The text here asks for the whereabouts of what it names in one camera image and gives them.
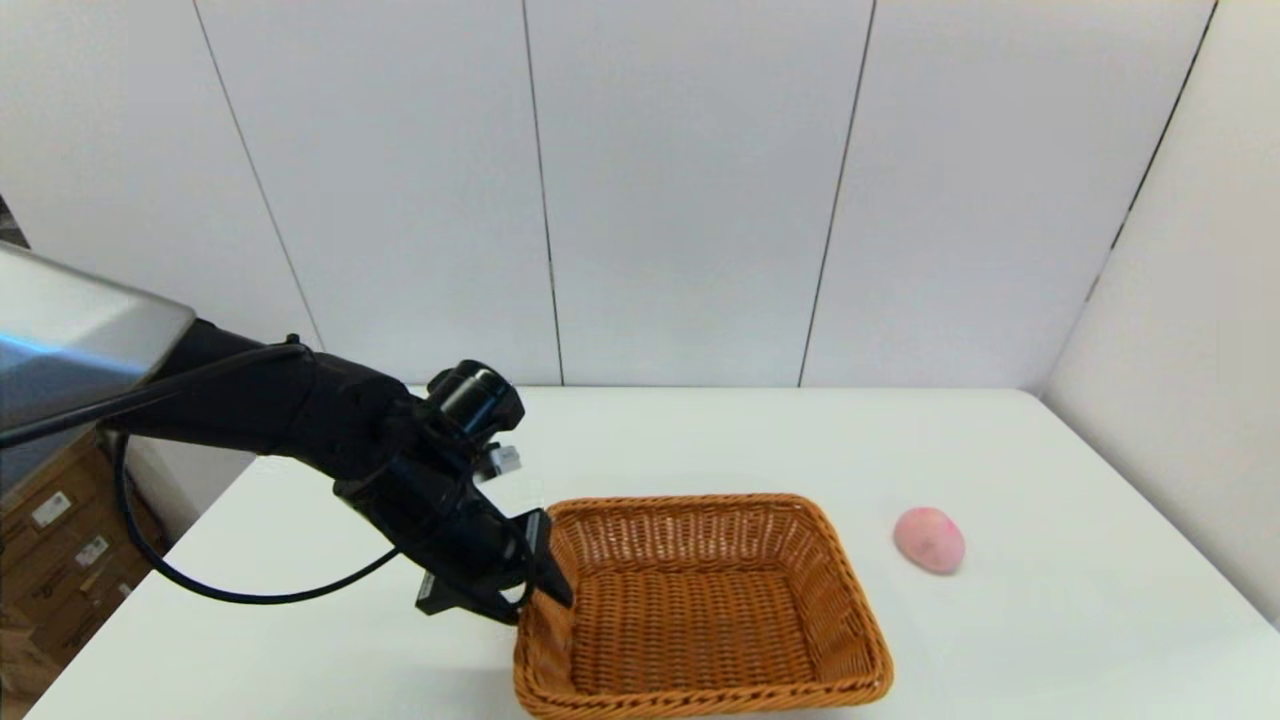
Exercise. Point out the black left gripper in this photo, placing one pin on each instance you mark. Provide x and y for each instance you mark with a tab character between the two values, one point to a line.
450	530

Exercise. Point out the orange woven wicker basket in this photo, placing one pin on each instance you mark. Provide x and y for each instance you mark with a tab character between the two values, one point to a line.
700	630

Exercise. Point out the pink peach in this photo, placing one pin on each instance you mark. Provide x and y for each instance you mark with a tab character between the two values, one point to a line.
930	542

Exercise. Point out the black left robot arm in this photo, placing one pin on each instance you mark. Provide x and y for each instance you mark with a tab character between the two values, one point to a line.
260	400

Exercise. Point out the brown cardboard box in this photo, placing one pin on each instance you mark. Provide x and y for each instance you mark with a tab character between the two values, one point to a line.
80	545
50	475
60	625

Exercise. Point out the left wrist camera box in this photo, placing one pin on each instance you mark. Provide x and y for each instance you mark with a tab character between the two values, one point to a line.
505	460

